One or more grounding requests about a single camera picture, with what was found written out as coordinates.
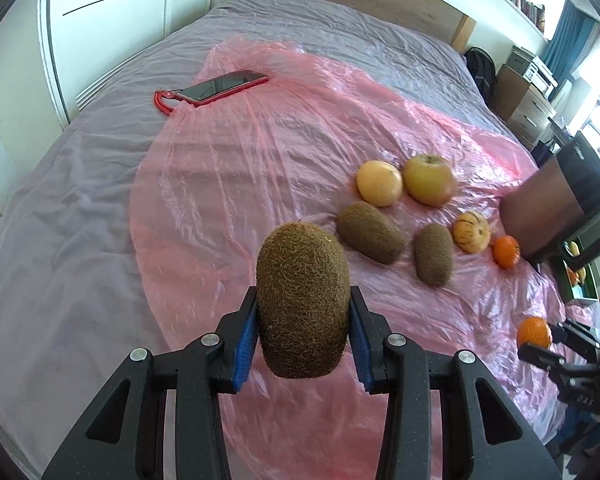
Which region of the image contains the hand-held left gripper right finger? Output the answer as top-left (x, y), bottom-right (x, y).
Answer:
top-left (349, 285), bottom-right (563, 480)

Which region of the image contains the black backpack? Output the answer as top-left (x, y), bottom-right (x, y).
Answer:
top-left (464, 46), bottom-right (497, 106)

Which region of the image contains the green tray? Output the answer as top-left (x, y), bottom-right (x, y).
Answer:
top-left (555, 240), bottom-right (600, 307)

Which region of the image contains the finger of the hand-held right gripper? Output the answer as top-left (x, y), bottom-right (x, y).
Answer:
top-left (517, 342), bottom-right (568, 377)
top-left (549, 319), bottom-right (600, 361)

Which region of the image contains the yellow-green apple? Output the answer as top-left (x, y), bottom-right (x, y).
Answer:
top-left (403, 154), bottom-right (456, 208)

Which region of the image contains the yellow grapefruit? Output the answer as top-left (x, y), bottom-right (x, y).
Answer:
top-left (356, 160), bottom-right (405, 207)

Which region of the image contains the teal curtain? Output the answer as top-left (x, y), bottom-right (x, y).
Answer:
top-left (542, 0), bottom-right (600, 83)

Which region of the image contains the bed with grey sheet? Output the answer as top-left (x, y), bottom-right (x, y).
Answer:
top-left (0, 0), bottom-right (600, 480)

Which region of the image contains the red phone strap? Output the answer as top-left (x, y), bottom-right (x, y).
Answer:
top-left (153, 90), bottom-right (191, 117)

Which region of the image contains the person's leg in jeans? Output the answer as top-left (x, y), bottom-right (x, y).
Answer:
top-left (550, 405), bottom-right (600, 456)

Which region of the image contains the white printer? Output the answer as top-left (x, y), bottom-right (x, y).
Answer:
top-left (505, 45), bottom-right (558, 95)

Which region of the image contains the smartphone in red case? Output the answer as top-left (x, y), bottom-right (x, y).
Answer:
top-left (177, 70), bottom-right (270, 107)

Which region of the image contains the striped pepino melon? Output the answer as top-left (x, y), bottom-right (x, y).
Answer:
top-left (453, 211), bottom-right (492, 254)

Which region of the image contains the wooden dresser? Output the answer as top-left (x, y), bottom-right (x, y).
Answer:
top-left (490, 65), bottom-right (558, 148)

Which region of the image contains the pink plastic sheet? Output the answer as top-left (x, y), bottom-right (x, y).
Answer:
top-left (128, 40), bottom-right (600, 480)

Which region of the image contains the yellow banana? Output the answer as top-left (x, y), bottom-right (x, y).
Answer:
top-left (567, 241), bottom-right (588, 286)

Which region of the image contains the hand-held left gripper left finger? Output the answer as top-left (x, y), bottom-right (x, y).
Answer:
top-left (40, 285), bottom-right (259, 480)

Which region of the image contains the brown fuzzy kiwi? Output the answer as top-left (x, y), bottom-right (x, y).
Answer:
top-left (413, 223), bottom-right (454, 287)
top-left (256, 222), bottom-right (352, 380)
top-left (336, 201), bottom-right (407, 265)

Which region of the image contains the white wardrobe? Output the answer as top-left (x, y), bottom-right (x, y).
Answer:
top-left (0, 0), bottom-right (176, 226)

